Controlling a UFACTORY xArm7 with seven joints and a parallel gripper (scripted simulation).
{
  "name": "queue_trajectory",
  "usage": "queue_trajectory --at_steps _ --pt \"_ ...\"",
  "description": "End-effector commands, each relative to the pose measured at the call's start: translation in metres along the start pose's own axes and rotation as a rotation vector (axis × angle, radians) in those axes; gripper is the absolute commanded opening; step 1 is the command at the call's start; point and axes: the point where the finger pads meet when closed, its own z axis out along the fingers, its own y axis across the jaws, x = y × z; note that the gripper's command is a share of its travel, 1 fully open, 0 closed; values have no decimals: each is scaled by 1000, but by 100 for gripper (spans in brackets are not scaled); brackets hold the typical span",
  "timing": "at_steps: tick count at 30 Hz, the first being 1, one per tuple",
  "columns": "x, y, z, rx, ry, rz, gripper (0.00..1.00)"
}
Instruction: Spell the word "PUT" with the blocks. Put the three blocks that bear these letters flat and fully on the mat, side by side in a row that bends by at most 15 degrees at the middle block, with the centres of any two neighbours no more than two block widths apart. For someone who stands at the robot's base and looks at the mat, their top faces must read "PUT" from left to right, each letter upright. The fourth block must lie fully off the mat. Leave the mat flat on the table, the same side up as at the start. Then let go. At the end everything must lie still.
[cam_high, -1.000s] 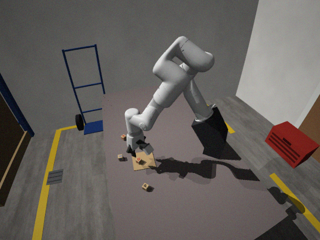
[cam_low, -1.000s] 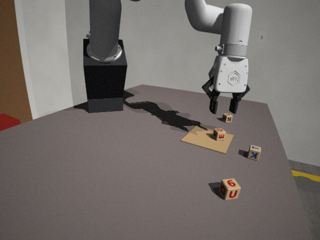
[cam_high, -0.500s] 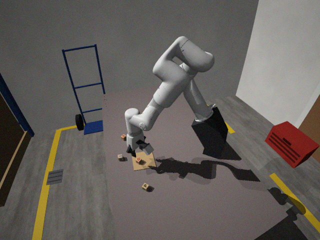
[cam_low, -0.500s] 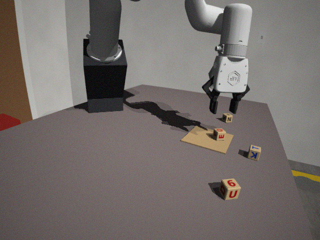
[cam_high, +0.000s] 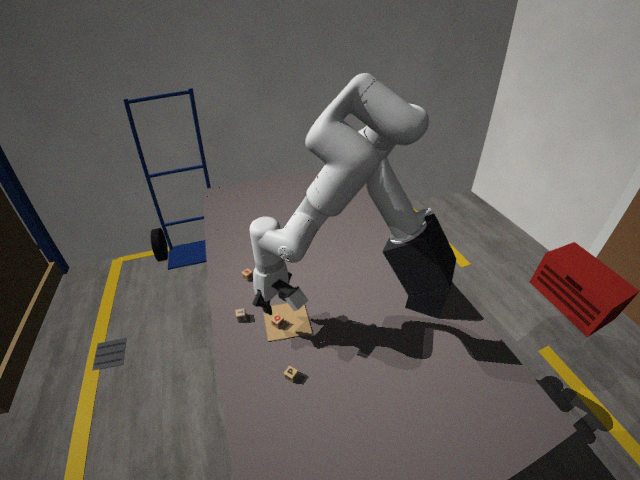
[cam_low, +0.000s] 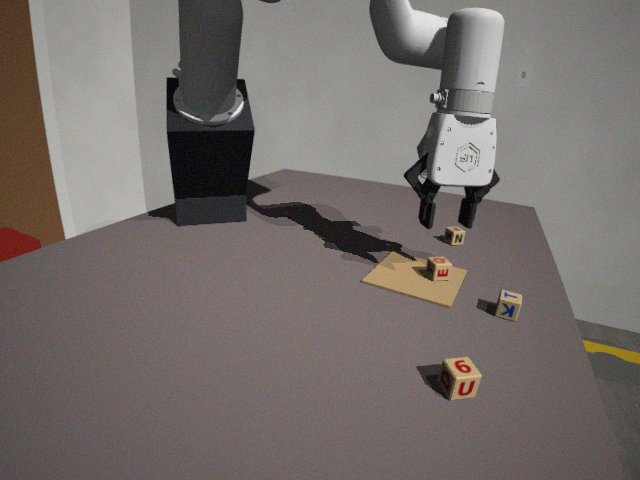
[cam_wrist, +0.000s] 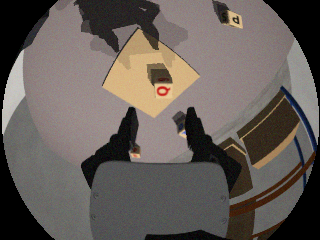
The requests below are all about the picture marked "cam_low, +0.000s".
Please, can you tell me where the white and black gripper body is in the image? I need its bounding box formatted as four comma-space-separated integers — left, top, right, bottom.
420, 109, 496, 187

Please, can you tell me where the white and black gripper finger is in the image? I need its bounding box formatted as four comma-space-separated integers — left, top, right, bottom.
458, 169, 500, 228
404, 152, 441, 229

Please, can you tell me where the tan flat mat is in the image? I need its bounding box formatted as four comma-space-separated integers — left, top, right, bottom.
361, 251, 467, 309

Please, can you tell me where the wooden letter block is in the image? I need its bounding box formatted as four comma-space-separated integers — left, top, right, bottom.
425, 257, 452, 281
444, 227, 465, 245
438, 357, 482, 400
495, 290, 522, 322

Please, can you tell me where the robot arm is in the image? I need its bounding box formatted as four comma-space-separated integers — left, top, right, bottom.
172, 0, 504, 125

